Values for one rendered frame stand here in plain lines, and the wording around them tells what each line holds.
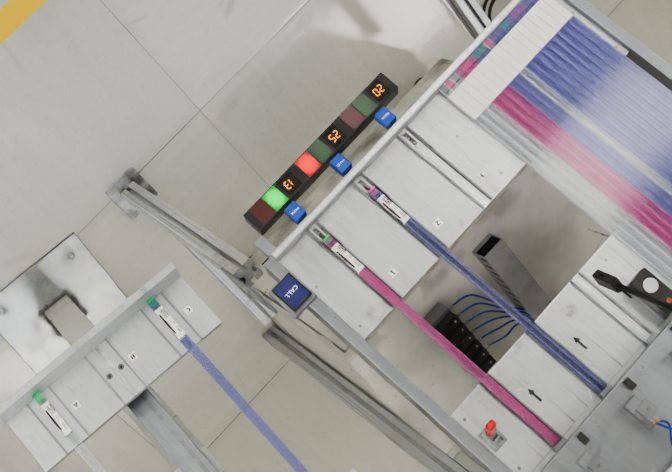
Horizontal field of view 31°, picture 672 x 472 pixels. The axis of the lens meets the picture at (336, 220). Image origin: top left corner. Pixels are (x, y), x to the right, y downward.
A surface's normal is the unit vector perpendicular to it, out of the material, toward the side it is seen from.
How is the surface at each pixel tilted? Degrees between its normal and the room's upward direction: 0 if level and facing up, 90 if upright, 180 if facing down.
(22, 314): 0
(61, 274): 0
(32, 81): 0
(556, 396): 42
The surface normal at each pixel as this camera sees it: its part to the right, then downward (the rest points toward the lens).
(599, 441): -0.05, -0.27
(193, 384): 0.45, 0.23
